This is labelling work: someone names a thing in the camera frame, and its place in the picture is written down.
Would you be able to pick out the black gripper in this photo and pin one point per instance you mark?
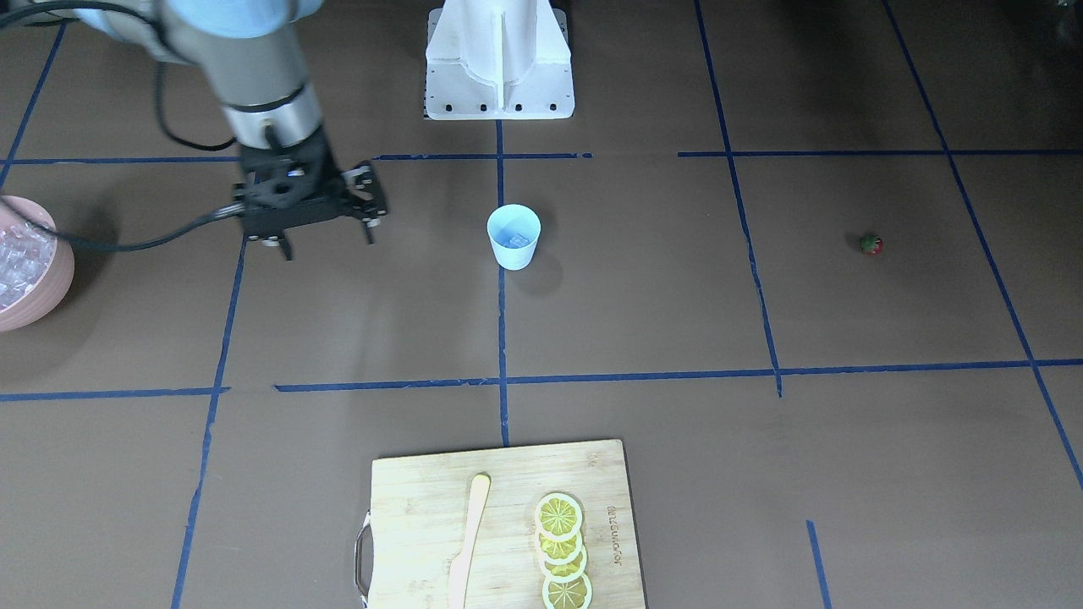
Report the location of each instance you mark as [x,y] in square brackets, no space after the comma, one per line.
[367,189]

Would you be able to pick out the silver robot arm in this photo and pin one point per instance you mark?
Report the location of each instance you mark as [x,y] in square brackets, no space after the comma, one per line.
[254,63]

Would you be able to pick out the light blue plastic cup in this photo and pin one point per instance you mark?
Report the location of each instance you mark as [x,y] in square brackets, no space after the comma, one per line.
[518,218]

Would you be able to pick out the clear ice cubes pile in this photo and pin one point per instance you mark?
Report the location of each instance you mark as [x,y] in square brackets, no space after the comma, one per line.
[26,254]

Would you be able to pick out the pink bowl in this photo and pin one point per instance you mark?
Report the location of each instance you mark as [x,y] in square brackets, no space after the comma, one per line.
[56,281]

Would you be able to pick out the yellow plastic knife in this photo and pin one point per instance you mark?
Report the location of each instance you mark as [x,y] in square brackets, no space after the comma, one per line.
[459,568]

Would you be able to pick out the bamboo cutting board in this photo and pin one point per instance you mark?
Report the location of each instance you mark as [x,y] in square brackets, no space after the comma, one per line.
[415,525]

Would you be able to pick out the lemon slice top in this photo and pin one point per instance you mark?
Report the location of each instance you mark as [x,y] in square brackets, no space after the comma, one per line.
[558,516]

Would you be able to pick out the lemon slice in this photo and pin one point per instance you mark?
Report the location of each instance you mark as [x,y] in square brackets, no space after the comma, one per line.
[559,551]
[573,593]
[558,516]
[564,572]

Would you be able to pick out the lemon slice bottom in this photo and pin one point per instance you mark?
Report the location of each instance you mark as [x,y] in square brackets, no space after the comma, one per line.
[573,593]

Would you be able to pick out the red toy strawberry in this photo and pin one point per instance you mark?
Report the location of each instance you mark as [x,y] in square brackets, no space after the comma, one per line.
[871,244]

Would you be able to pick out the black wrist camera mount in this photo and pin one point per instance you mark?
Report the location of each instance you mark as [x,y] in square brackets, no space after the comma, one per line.
[371,203]

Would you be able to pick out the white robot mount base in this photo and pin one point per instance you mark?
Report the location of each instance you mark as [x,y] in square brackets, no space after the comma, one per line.
[498,60]

